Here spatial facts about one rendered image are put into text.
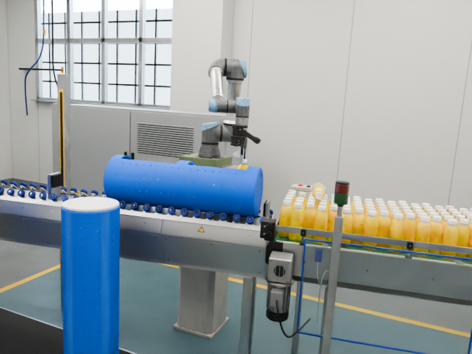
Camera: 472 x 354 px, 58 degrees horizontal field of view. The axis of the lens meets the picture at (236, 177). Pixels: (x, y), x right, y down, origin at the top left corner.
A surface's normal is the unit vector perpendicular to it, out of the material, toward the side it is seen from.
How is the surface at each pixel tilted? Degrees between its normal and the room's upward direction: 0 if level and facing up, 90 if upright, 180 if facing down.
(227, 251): 110
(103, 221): 90
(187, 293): 90
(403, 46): 90
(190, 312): 90
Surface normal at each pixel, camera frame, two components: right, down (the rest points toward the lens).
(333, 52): -0.40, 0.14
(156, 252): -0.24, 0.48
